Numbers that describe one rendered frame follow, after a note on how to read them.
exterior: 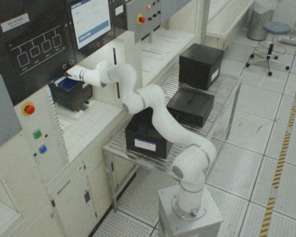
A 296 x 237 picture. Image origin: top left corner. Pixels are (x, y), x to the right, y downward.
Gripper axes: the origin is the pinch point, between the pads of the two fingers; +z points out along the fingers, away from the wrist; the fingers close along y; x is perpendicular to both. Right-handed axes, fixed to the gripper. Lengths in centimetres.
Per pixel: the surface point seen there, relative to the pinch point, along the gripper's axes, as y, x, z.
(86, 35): -9.3, 32.3, -31.8
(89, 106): 3.4, -28.9, -11.3
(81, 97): -0.2, -19.2, -9.6
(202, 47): 107, -18, -51
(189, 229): -36, -43, -108
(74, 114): -8.5, -28.8, -7.9
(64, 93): -10.3, -11.5, -5.7
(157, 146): -2, -33, -70
